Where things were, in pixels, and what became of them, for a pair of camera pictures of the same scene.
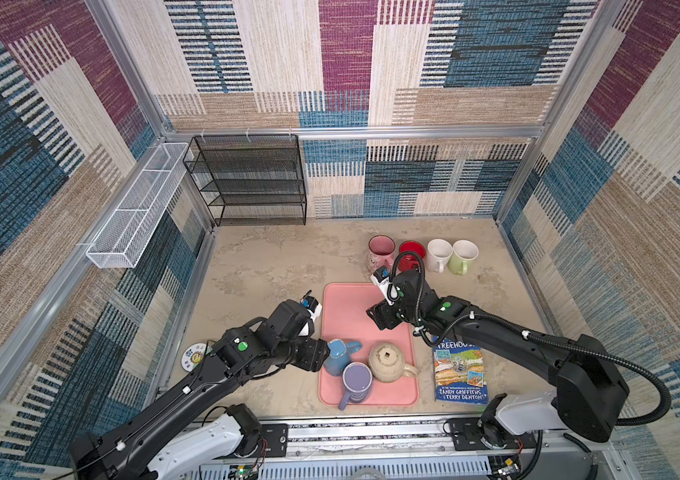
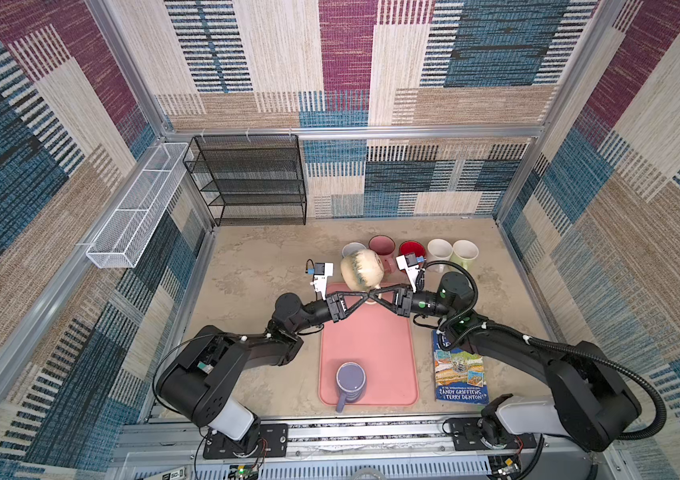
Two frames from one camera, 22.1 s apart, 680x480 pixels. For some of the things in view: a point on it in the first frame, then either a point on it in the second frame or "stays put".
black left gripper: (314, 353) to (335, 307)
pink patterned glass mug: (380, 252) stays put
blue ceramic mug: (339, 355) to (352, 248)
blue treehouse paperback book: (459, 373) stays put
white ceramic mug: (438, 254) stays put
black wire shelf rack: (250, 179) stays put
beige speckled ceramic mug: (386, 363) to (362, 270)
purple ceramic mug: (356, 381) stays put
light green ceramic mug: (464, 253) stays put
